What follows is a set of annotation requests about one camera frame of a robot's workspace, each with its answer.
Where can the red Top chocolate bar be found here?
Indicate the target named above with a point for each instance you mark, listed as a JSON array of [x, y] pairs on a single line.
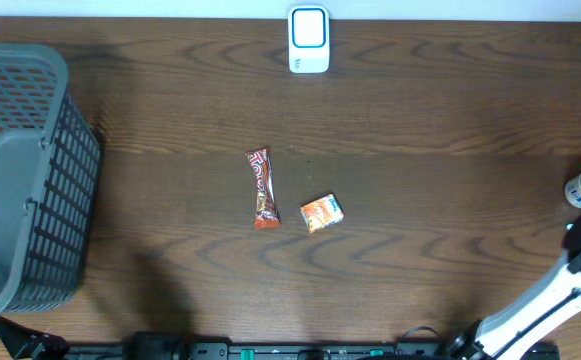
[[266, 211]]

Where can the orange snack packet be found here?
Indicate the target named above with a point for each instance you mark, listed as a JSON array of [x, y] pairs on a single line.
[[321, 213]]

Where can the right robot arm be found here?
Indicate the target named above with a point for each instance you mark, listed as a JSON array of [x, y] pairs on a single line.
[[553, 300]]

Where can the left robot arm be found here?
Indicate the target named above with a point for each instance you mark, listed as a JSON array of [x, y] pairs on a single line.
[[24, 343]]

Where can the white barcode scanner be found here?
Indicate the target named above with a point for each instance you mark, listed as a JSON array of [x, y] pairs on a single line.
[[308, 39]]

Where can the grey plastic basket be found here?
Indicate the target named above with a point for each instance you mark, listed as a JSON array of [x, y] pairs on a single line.
[[49, 168]]

